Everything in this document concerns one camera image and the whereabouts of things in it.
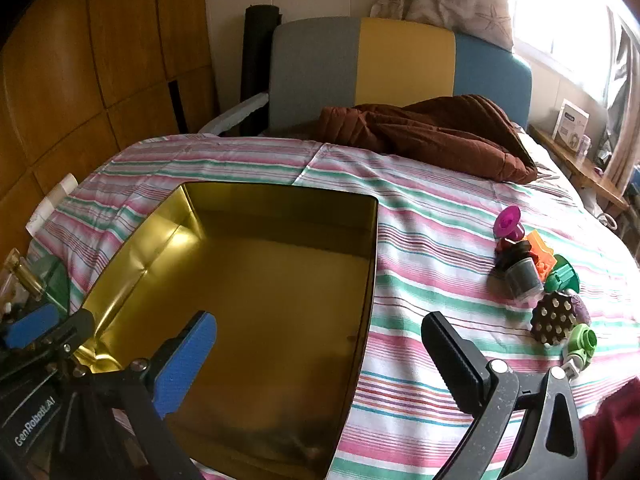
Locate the striped blanket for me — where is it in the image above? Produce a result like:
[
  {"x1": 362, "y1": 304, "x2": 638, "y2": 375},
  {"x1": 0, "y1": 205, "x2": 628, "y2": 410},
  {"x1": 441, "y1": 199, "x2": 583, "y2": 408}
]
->
[{"x1": 30, "y1": 135, "x2": 640, "y2": 480}]

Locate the gold tin box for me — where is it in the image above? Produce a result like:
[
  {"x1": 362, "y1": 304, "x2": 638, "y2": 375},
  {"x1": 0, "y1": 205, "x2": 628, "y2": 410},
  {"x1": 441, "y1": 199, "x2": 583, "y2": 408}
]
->
[{"x1": 75, "y1": 181, "x2": 380, "y2": 478}]

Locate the wooden shelf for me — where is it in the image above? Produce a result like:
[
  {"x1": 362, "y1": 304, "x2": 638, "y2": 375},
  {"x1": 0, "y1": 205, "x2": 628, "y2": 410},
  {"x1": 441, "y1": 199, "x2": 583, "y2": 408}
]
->
[{"x1": 530, "y1": 125, "x2": 630, "y2": 213}]

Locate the wooden wardrobe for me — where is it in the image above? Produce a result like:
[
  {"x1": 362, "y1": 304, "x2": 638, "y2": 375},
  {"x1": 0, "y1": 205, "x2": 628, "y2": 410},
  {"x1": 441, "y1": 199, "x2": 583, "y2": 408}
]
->
[{"x1": 0, "y1": 0, "x2": 221, "y2": 271}]

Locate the grey toy cup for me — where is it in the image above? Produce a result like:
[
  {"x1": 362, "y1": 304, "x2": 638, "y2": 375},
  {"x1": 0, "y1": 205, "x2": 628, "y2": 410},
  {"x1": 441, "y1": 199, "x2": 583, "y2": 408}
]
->
[{"x1": 504, "y1": 257, "x2": 545, "y2": 303}]

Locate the window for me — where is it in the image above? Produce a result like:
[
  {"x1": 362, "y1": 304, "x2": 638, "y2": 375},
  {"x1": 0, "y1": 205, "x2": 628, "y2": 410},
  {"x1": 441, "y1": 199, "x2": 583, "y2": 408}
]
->
[{"x1": 510, "y1": 0, "x2": 640, "y2": 111}]

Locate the white quilt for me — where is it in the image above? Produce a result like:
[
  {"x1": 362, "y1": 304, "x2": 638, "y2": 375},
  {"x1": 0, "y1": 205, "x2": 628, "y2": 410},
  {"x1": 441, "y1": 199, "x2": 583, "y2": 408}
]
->
[{"x1": 515, "y1": 127, "x2": 583, "y2": 196}]

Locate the light green ring toy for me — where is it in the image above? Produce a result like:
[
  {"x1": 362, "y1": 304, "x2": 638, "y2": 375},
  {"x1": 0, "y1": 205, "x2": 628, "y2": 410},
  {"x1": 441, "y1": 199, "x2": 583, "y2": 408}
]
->
[{"x1": 561, "y1": 324, "x2": 597, "y2": 381}]

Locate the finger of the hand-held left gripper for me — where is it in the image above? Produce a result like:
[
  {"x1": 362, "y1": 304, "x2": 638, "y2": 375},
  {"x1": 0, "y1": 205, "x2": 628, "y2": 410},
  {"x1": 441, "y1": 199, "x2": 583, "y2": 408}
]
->
[{"x1": 7, "y1": 305, "x2": 96, "y2": 361}]

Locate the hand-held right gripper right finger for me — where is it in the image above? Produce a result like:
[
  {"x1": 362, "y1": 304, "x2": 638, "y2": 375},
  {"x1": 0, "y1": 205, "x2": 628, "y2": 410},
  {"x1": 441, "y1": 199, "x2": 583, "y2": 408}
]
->
[{"x1": 421, "y1": 311, "x2": 588, "y2": 480}]

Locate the gold metal cylinder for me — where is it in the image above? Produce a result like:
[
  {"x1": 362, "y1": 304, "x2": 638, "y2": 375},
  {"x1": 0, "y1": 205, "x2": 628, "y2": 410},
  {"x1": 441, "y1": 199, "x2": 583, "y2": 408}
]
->
[{"x1": 14, "y1": 259, "x2": 46, "y2": 298}]

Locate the orange toy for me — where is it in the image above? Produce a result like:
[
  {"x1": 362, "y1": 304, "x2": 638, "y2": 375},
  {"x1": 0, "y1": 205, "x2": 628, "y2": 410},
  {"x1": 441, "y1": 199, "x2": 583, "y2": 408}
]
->
[{"x1": 525, "y1": 230, "x2": 557, "y2": 281}]

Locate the white cardboard box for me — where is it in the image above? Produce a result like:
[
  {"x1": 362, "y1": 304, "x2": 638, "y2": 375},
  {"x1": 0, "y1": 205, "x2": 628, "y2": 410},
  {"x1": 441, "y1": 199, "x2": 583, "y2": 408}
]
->
[{"x1": 554, "y1": 99, "x2": 591, "y2": 151}]

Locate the grey yellow blue headboard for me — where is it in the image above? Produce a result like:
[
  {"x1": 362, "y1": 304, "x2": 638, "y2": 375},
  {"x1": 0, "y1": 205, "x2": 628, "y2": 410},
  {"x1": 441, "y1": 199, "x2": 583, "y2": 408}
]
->
[{"x1": 267, "y1": 17, "x2": 532, "y2": 136}]

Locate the white padded rail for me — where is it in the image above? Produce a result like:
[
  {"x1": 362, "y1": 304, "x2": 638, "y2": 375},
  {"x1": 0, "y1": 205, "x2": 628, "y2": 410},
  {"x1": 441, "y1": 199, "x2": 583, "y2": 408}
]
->
[{"x1": 200, "y1": 92, "x2": 271, "y2": 135}]

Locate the purple textured ball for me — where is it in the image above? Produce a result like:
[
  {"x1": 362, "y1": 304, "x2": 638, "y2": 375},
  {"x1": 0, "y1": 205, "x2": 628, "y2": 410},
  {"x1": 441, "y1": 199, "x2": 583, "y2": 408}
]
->
[{"x1": 570, "y1": 294, "x2": 592, "y2": 328}]

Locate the magenta toy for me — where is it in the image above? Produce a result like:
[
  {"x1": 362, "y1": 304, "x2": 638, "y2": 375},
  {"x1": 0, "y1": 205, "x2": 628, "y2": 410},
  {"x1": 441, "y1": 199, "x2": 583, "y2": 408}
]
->
[{"x1": 492, "y1": 206, "x2": 526, "y2": 241}]

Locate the black rolled mat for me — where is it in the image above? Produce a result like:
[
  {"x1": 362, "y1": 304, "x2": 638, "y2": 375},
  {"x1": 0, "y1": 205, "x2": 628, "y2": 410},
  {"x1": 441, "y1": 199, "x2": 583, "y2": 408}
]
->
[{"x1": 240, "y1": 5, "x2": 282, "y2": 136}]

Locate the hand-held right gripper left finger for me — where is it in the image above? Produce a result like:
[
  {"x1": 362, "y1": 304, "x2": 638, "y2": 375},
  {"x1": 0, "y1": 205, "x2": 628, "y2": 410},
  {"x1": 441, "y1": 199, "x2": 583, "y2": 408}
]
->
[{"x1": 95, "y1": 311, "x2": 218, "y2": 480}]

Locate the white plastic piece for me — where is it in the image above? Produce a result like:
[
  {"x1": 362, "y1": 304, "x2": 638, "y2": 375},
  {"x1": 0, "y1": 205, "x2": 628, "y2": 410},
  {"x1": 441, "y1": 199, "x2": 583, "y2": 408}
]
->
[{"x1": 27, "y1": 174, "x2": 78, "y2": 233}]

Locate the brown studded disc toy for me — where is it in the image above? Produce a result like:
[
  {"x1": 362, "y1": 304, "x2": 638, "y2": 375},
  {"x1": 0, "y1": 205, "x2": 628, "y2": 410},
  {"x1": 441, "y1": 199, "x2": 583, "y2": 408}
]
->
[{"x1": 531, "y1": 291, "x2": 577, "y2": 347}]

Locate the green translucent plastic piece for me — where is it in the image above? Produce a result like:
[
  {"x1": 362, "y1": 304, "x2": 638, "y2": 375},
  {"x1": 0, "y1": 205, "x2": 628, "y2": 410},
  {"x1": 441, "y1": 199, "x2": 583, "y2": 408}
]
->
[{"x1": 37, "y1": 257, "x2": 71, "y2": 311}]

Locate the brown quilt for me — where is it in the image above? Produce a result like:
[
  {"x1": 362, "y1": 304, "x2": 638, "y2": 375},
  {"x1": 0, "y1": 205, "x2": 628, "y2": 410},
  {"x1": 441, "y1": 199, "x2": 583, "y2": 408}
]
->
[{"x1": 318, "y1": 94, "x2": 538, "y2": 184}]

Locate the dark red toy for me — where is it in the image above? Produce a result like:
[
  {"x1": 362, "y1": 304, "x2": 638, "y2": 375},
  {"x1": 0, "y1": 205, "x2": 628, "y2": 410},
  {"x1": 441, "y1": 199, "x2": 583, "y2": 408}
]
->
[{"x1": 495, "y1": 239, "x2": 533, "y2": 271}]

